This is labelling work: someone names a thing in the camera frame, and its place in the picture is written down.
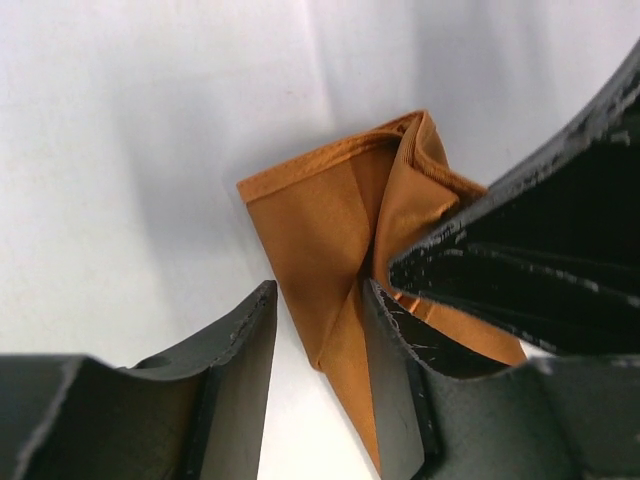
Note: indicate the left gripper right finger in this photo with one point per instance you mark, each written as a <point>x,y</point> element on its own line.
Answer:
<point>443,411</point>

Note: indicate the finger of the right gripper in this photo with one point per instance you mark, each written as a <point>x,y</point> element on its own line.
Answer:
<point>564,305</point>
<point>574,201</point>

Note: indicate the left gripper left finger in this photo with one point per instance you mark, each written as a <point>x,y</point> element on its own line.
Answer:
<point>193,411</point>

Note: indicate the orange cloth napkin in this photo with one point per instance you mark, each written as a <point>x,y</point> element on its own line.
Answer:
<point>338,214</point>

